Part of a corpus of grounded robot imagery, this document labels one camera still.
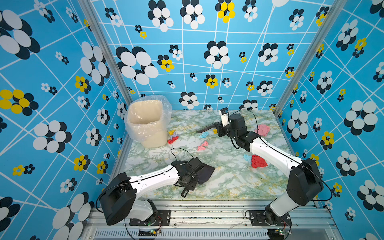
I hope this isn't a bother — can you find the cartoon face hand brush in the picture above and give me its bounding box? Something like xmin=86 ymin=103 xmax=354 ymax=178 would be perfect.
xmin=197 ymin=124 xmax=216 ymax=134

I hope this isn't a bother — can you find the black dustpan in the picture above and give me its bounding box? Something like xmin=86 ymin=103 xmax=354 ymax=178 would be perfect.
xmin=195 ymin=164 xmax=215 ymax=185

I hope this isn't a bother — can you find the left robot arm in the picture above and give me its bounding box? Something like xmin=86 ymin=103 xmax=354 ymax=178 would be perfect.
xmin=98 ymin=158 xmax=215 ymax=226

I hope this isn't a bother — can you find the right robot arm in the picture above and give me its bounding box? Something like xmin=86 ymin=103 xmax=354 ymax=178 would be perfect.
xmin=215 ymin=108 xmax=324 ymax=226

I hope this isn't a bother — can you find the pink paper scrap right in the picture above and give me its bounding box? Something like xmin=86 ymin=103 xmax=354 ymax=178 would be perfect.
xmin=255 ymin=125 xmax=271 ymax=137

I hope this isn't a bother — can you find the pink paper scrap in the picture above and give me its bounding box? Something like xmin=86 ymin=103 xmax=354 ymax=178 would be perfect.
xmin=197 ymin=141 xmax=209 ymax=152
xmin=255 ymin=125 xmax=271 ymax=137

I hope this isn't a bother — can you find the light blue paper scrap right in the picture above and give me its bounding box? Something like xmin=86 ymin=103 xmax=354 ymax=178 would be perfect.
xmin=243 ymin=155 xmax=252 ymax=162

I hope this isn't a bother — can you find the light blue paper scrap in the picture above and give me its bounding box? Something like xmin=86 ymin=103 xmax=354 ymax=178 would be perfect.
xmin=199 ymin=132 xmax=209 ymax=139
xmin=243 ymin=155 xmax=252 ymax=162

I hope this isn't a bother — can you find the light blue paper scrap left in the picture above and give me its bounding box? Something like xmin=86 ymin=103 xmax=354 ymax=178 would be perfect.
xmin=199 ymin=132 xmax=209 ymax=139

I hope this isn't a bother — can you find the pink paper scrap left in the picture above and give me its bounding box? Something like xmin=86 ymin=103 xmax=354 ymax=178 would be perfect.
xmin=197 ymin=141 xmax=209 ymax=152

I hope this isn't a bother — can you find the red paper scrap right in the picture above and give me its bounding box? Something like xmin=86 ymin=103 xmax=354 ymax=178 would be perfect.
xmin=251 ymin=155 xmax=268 ymax=169

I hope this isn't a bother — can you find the red paper scrap by bin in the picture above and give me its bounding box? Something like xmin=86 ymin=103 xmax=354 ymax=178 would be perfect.
xmin=168 ymin=136 xmax=179 ymax=145

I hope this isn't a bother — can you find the beige trash bin with liner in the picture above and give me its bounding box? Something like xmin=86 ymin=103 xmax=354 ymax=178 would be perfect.
xmin=124 ymin=95 xmax=172 ymax=148

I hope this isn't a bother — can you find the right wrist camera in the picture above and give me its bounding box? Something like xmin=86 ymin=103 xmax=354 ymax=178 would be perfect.
xmin=219 ymin=108 xmax=230 ymax=127

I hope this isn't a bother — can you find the aluminium frame rail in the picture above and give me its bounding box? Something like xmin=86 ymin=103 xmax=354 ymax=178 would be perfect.
xmin=81 ymin=199 xmax=342 ymax=240

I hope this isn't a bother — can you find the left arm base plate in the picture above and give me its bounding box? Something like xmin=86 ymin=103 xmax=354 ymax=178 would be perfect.
xmin=129 ymin=210 xmax=171 ymax=227

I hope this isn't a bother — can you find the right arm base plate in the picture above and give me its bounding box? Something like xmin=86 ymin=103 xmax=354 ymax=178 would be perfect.
xmin=246 ymin=210 xmax=293 ymax=227

